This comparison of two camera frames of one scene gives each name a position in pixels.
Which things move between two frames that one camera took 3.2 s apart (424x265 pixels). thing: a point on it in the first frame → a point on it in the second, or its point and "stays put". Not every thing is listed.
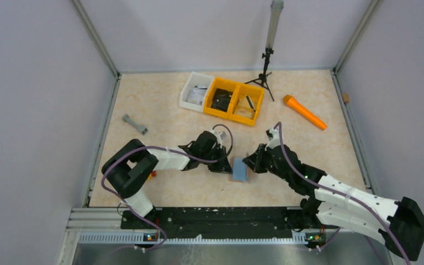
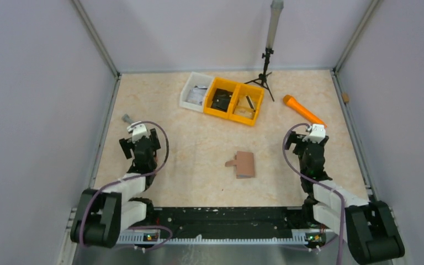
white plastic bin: [192, 94] stays put
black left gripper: [218, 160] → [125, 147]
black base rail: [213, 222] stays put
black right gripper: [259, 159] → [290, 141]
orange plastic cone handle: [290, 100] stays put
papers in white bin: [196, 95] stays put
